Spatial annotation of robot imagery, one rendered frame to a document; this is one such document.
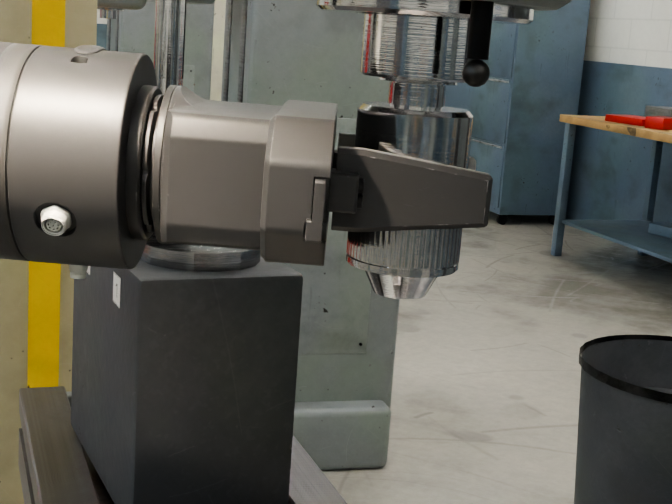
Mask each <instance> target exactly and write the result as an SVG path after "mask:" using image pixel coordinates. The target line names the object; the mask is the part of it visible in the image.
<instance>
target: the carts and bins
mask: <svg viewBox="0 0 672 504"><path fill-rule="evenodd" d="M581 354H582V357H581V356H580V355H581ZM579 364H580V366H581V380H580V399H579V418H578V436H577V455H576V474H575V493H574V504H672V337H671V336H660V335H614V336H606V337H601V338H596V339H593V340H590V341H588V342H586V343H584V344H583V345H582V346H581V347H580V350H579Z"/></svg>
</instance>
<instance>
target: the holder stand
mask: <svg viewBox="0 0 672 504"><path fill-rule="evenodd" d="M86 273H87V275H86V278H84V279H74V301H73V348H72V396H71V425H72V427H73V429H74V431H75V433H76V435H77V436H78V438H79V440H80V442H81V444H82V445H83V447H84V449H85V451H86V453H87V455H88V456H89V458H90V460H91V462H92V464H93V466H94V467H95V469H96V471H97V473H98V475H99V477H100V478H101V480H102V482H103V484H104V486H105V487H106V489H107V491H108V493H109V495H110V497H111V498H112V500H113V502H114V504H288V499H289V484H290V469H291V453H292V438H293V423H294V408H295V393H296V378H297V362H298V347H299V332H300V317H301V302H302V286H303V277H302V274H300V273H298V272H297V271H295V270H293V269H292V268H290V267H288V266H287V265H285V264H283V263H279V262H266V261H265V260H264V259H263V258H262V257H261V250H249V249H237V248H224V247H212V246H199V245H187V244H173V245H172V244H161V243H159V242H158V241H157V239H156V236H155V232H153V234H152V235H151V237H150V238H148V239H147V242H146V245H145V248H144V251H143V254H142V256H141V259H140V261H139V263H138V264H137V265H136V267H134V268H133V269H120V268H107V267H95V266H88V270H87V271H86Z"/></svg>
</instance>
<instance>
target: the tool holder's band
mask: <svg viewBox="0 0 672 504"><path fill-rule="evenodd" d="M356 127H357V128H358V129H361V130H365V131H370V132H376V133H382V134H390V135H399V136H409V137H423V138H445V139H458V138H469V137H471V136H472V127H473V115H472V114H471V113H470V112H469V111H468V110H465V109H461V108H455V107H447V106H444V107H443V108H442V109H415V108H405V107H397V106H391V105H389V103H388V102H383V101H370V102H363V103H362V104H361V105H359V106H358V108H357V119H356Z"/></svg>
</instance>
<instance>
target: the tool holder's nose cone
mask: <svg viewBox="0 0 672 504"><path fill-rule="evenodd" d="M365 272H366V275H367V277H368V279H369V282H370V284H371V287H372V289H373V291H374V292H375V293H376V294H378V295H381V296H384V297H389V298H395V299H419V298H423V297H425V295H426V294H427V292H428V291H429V289H430V288H431V286H432V285H433V283H434V282H435V280H436V278H437V277H431V278H412V277H398V276H390V275H383V274H377V273H373V272H368V271H365Z"/></svg>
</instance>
